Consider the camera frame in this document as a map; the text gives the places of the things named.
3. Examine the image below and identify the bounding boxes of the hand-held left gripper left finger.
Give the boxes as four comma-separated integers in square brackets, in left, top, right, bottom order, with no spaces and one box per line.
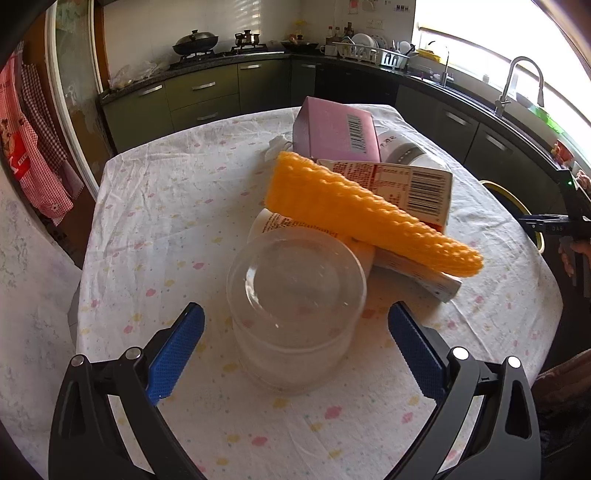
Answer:
[48,302,206,480]

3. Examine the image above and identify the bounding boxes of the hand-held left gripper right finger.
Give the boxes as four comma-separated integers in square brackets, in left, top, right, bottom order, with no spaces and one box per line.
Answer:
[388,301,543,480]

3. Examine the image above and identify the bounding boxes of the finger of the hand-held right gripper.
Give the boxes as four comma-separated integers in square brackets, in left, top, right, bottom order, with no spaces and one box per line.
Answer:
[515,213,546,234]

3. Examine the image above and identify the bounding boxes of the yellow rimmed bin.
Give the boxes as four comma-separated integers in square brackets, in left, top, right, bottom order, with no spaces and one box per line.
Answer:
[479,180,546,254]

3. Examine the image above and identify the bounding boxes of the clear round plastic container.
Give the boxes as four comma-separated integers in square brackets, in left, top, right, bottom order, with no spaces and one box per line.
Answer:
[225,226,368,393]

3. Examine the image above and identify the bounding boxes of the white foam net item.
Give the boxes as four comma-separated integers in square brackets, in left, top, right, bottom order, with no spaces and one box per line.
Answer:
[264,134,296,162]

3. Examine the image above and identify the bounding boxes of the person's right hand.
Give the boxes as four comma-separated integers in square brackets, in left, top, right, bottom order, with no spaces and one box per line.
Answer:
[558,237,591,278]

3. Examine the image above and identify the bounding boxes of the long white cardboard box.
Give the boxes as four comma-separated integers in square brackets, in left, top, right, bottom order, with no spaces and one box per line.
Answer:
[373,249,463,304]

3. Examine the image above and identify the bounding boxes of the green bottle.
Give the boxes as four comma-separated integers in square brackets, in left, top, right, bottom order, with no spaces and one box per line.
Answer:
[531,106,560,129]

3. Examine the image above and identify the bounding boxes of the orange and white carton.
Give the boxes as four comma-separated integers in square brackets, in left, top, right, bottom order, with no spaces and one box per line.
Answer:
[318,159,454,234]

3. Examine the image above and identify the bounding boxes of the tall steel kitchen faucet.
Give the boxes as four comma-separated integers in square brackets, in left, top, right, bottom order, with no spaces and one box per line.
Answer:
[494,56,546,116]

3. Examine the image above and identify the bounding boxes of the white plastic jar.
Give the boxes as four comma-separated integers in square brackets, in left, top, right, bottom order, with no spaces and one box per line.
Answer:
[374,119,451,174]

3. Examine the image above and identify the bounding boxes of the white floral tablecloth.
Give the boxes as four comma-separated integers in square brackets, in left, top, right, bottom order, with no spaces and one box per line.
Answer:
[76,105,561,480]

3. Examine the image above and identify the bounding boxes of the yellow foam net sleeve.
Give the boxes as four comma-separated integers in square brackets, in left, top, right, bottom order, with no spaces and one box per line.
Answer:
[265,151,485,278]

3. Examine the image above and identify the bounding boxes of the small steel faucet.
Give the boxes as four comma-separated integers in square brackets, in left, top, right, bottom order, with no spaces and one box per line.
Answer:
[427,41,452,88]

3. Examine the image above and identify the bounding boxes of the kitchen window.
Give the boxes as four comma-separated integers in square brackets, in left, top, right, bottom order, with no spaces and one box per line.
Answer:
[413,0,591,153]

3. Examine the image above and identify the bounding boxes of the pink cardboard box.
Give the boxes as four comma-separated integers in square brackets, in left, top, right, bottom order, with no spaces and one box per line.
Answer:
[292,96,382,163]

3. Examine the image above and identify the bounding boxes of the red checkered apron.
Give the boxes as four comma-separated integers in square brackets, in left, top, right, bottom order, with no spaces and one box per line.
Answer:
[0,55,75,222]

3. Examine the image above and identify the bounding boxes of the dish rack with plates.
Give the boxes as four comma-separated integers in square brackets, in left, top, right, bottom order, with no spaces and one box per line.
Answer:
[332,32,411,70]

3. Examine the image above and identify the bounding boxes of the green kitchen cabinets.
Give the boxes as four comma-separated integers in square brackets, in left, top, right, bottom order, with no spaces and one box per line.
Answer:
[99,53,591,259]

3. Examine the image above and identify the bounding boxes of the dark checkered cloth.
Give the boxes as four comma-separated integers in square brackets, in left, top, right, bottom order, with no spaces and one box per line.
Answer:
[21,62,70,171]

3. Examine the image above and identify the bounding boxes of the clear plastic bag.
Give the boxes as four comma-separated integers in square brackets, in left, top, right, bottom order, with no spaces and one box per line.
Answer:
[109,62,167,89]

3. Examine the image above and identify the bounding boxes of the sliding glass door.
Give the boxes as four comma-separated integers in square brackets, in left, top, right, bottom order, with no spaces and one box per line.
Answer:
[46,0,116,195]

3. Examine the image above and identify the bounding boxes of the black gas stove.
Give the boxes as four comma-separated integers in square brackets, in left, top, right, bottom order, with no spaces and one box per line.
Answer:
[168,44,287,70]

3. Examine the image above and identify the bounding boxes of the black wok with lid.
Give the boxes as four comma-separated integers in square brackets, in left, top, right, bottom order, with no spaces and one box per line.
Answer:
[172,29,220,57]

